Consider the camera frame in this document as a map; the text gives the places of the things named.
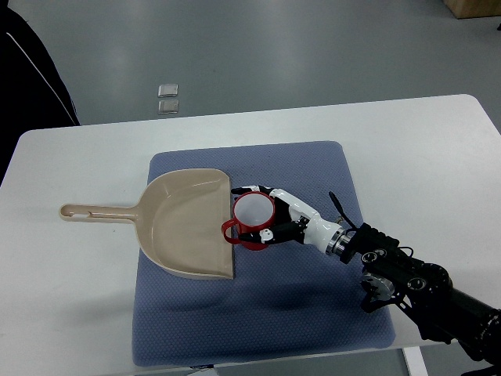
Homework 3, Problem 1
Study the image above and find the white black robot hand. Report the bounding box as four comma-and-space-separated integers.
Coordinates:
228, 185, 351, 255

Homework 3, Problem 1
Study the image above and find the red mug white inside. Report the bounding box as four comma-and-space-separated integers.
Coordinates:
221, 191, 276, 251

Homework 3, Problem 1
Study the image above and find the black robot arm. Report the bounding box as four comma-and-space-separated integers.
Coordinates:
328, 223, 500, 375

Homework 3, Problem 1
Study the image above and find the beige plastic dustpan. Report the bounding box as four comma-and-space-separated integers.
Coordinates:
59, 168, 235, 280

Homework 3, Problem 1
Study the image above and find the blue textured mat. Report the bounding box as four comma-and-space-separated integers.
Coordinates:
132, 141, 395, 367

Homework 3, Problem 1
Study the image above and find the lower grey floor plate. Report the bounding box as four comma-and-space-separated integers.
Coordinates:
157, 99, 179, 114

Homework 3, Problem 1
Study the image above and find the grey floor plate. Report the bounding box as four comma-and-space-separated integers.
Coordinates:
157, 84, 178, 98
157, 99, 179, 114

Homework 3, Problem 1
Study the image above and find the upper grey floor plate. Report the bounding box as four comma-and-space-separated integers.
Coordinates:
157, 84, 178, 98

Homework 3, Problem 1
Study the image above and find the white table leg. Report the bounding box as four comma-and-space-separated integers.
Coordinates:
402, 346, 428, 376

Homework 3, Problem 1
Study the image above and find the cardboard box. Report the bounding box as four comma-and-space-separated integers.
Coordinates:
443, 0, 500, 20

